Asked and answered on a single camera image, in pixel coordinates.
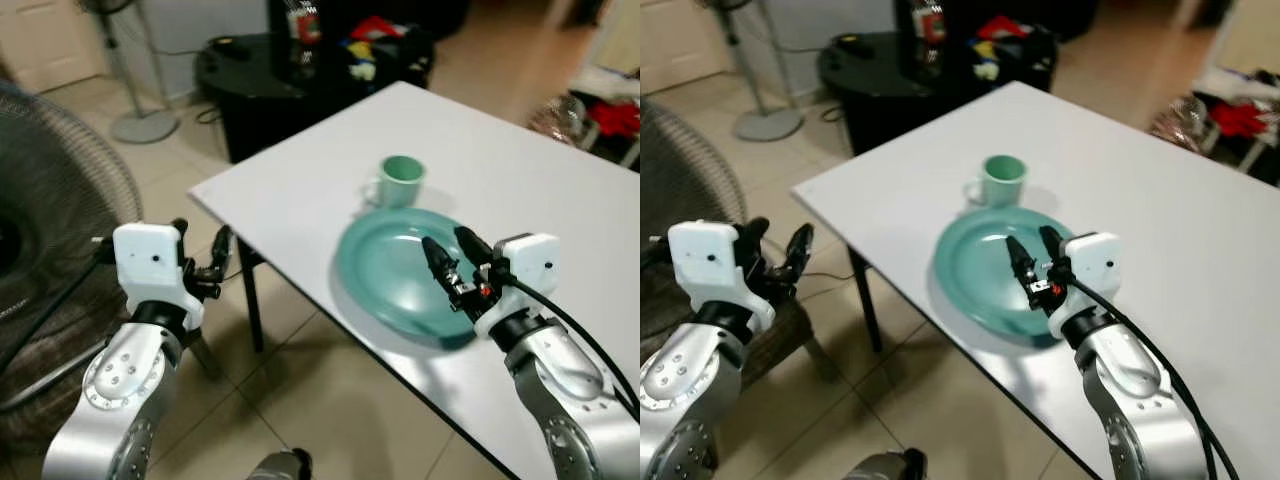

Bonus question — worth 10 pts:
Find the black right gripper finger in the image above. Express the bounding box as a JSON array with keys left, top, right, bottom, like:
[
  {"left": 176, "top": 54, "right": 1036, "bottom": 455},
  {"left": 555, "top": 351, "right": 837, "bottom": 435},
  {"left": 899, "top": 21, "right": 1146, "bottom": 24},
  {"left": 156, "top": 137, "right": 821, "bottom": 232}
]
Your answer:
[
  {"left": 1004, "top": 235, "right": 1038, "bottom": 289},
  {"left": 420, "top": 236, "right": 461, "bottom": 295},
  {"left": 1037, "top": 225, "right": 1071, "bottom": 271},
  {"left": 454, "top": 226, "right": 498, "bottom": 271}
]

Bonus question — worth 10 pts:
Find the teal round plate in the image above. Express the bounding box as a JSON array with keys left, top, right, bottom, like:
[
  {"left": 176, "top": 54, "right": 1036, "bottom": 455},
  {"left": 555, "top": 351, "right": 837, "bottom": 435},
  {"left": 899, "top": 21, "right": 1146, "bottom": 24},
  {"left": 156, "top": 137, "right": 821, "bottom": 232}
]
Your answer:
[
  {"left": 932, "top": 206, "right": 1087, "bottom": 343},
  {"left": 334, "top": 207, "right": 493, "bottom": 348}
]

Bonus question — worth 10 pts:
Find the black table leg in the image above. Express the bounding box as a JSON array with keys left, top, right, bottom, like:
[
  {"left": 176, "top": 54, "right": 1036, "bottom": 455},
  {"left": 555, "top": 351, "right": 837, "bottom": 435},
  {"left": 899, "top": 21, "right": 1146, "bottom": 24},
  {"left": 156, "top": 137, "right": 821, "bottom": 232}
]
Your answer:
[
  {"left": 848, "top": 243, "right": 885, "bottom": 354},
  {"left": 236, "top": 238, "right": 267, "bottom": 354}
]

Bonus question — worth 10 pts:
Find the brown wicker stool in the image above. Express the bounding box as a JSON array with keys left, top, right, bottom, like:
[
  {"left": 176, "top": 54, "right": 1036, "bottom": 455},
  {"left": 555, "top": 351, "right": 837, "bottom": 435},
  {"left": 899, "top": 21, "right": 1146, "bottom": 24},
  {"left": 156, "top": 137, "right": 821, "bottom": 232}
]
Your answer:
[
  {"left": 180, "top": 325, "right": 229, "bottom": 383},
  {"left": 738, "top": 288, "right": 843, "bottom": 393}
]

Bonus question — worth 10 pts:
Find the teal mug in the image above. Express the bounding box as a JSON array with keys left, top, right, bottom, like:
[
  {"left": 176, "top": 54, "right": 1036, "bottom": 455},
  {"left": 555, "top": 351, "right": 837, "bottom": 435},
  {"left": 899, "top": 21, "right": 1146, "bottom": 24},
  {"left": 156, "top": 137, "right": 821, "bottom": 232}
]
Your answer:
[
  {"left": 361, "top": 155, "right": 427, "bottom": 211},
  {"left": 963, "top": 154, "right": 1029, "bottom": 210}
]

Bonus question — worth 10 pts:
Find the large dark fan grille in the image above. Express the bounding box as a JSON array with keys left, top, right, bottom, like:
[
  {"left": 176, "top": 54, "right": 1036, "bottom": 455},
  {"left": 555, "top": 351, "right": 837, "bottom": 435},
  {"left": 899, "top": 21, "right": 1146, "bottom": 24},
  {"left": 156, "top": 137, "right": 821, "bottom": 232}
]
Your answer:
[
  {"left": 0, "top": 80, "right": 147, "bottom": 456},
  {"left": 640, "top": 98, "right": 747, "bottom": 301}
]

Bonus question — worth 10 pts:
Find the clear glass jar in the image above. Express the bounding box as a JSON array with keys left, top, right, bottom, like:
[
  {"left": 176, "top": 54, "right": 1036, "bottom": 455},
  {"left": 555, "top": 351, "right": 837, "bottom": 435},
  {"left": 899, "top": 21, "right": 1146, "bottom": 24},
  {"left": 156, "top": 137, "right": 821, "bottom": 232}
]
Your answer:
[
  {"left": 528, "top": 94, "right": 593, "bottom": 147},
  {"left": 1148, "top": 94, "right": 1213, "bottom": 153}
]

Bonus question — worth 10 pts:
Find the black round side table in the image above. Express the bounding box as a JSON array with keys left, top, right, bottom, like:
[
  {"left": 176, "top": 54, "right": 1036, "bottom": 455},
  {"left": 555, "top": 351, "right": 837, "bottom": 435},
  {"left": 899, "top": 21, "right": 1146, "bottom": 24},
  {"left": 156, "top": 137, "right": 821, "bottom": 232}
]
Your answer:
[
  {"left": 194, "top": 30, "right": 437, "bottom": 166},
  {"left": 817, "top": 30, "right": 1061, "bottom": 157}
]

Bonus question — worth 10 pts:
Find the red cloth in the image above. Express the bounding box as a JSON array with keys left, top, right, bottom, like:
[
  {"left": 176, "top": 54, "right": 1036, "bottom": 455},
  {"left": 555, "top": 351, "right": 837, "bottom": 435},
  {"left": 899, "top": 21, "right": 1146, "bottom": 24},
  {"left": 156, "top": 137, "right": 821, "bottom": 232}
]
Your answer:
[
  {"left": 1208, "top": 100, "right": 1276, "bottom": 141},
  {"left": 588, "top": 98, "right": 641, "bottom": 141}
]

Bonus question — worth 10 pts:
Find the grey robot foot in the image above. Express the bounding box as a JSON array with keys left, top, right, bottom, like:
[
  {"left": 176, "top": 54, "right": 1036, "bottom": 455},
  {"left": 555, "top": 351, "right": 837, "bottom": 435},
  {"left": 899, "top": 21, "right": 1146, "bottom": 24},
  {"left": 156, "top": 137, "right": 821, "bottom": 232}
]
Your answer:
[
  {"left": 843, "top": 449, "right": 927, "bottom": 480},
  {"left": 244, "top": 449, "right": 314, "bottom": 480}
]

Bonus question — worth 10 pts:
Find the colourful toy pile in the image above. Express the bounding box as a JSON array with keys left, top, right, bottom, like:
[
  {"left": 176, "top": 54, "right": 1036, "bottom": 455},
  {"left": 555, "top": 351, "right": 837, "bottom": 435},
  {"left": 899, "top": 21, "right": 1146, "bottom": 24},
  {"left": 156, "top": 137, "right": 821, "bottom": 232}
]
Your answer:
[
  {"left": 343, "top": 14, "right": 413, "bottom": 83},
  {"left": 968, "top": 14, "right": 1037, "bottom": 83}
]

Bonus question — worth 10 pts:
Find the cream door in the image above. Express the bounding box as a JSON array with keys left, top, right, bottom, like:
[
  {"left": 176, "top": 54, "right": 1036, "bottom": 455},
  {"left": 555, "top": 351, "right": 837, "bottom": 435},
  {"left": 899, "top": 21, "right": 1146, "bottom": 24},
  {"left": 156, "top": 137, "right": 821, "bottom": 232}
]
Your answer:
[
  {"left": 640, "top": 0, "right": 733, "bottom": 97},
  {"left": 0, "top": 0, "right": 107, "bottom": 96}
]

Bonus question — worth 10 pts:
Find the dark bottle with red label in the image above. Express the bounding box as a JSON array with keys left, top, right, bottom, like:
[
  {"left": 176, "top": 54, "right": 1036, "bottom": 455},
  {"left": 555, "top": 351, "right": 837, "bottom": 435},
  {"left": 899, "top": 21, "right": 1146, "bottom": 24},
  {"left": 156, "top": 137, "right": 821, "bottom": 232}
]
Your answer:
[
  {"left": 284, "top": 0, "right": 324, "bottom": 79},
  {"left": 909, "top": 0, "right": 950, "bottom": 73}
]

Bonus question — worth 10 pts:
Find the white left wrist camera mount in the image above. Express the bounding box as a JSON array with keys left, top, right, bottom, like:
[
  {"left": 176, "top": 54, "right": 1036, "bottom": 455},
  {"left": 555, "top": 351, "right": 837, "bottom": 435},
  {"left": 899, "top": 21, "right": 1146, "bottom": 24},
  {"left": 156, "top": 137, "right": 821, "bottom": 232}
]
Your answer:
[
  {"left": 112, "top": 222, "right": 207, "bottom": 331},
  {"left": 667, "top": 220, "right": 777, "bottom": 336}
]

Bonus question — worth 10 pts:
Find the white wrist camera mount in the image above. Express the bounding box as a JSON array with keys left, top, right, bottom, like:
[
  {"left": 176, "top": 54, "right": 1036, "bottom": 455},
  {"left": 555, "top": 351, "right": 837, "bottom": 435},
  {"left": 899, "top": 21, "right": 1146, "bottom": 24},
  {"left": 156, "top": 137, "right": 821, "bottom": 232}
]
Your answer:
[
  {"left": 1047, "top": 232, "right": 1123, "bottom": 319},
  {"left": 112, "top": 222, "right": 207, "bottom": 331},
  {"left": 667, "top": 220, "right": 777, "bottom": 336},
  {"left": 473, "top": 233, "right": 561, "bottom": 341}
]

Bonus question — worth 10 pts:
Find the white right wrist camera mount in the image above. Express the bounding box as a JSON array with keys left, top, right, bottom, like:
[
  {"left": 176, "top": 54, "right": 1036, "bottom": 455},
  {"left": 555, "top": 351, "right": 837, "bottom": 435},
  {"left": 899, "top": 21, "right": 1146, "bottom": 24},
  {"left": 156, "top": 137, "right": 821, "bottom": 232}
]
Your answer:
[
  {"left": 1047, "top": 232, "right": 1123, "bottom": 319},
  {"left": 473, "top": 233, "right": 561, "bottom": 341}
]

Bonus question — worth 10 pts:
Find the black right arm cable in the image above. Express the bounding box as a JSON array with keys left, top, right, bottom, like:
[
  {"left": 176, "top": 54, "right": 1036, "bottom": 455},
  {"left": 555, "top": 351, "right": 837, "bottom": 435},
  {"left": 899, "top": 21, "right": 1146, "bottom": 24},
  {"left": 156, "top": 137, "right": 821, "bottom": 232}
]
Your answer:
[
  {"left": 488, "top": 262, "right": 641, "bottom": 416},
  {"left": 1060, "top": 262, "right": 1219, "bottom": 480}
]

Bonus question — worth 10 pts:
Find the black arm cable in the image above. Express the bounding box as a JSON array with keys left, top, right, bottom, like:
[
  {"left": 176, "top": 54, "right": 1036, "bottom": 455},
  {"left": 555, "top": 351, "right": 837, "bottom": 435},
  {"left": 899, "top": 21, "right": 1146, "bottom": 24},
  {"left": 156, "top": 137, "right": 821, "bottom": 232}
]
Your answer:
[
  {"left": 488, "top": 262, "right": 641, "bottom": 416},
  {"left": 0, "top": 240, "right": 117, "bottom": 379},
  {"left": 1060, "top": 262, "right": 1219, "bottom": 480}
]

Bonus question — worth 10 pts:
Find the grey pedestal fan stand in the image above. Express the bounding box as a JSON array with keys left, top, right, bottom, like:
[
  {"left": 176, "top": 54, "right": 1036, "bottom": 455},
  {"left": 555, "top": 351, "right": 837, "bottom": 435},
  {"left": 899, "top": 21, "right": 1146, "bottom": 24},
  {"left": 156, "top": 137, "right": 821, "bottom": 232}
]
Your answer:
[
  {"left": 702, "top": 0, "right": 807, "bottom": 143},
  {"left": 80, "top": 0, "right": 182, "bottom": 145}
]

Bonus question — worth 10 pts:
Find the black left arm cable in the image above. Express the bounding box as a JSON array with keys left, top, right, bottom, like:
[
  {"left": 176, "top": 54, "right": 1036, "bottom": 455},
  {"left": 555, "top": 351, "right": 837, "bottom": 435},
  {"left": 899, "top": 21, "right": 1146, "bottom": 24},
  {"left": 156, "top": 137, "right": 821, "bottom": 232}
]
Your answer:
[{"left": 0, "top": 240, "right": 117, "bottom": 379}]

